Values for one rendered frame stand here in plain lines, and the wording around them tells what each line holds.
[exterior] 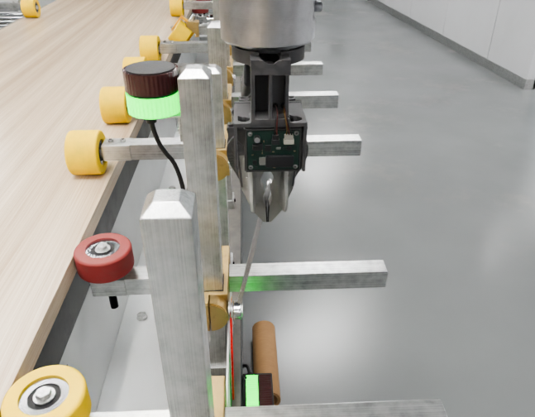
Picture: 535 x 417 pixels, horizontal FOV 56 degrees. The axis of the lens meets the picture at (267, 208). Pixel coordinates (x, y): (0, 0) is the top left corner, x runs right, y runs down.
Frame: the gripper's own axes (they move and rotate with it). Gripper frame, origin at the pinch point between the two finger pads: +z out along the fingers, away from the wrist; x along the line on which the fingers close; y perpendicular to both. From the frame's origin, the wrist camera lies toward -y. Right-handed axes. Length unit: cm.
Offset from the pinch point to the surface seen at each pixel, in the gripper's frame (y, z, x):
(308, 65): -81, 5, 14
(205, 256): -1.5, 8.1, -8.0
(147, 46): -104, 5, -31
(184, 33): -129, 7, -23
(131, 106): -1.1, -12.7, -14.6
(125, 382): -7.4, 38.9, -24.1
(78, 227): -13.7, 10.9, -28.4
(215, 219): -1.5, 2.4, -6.4
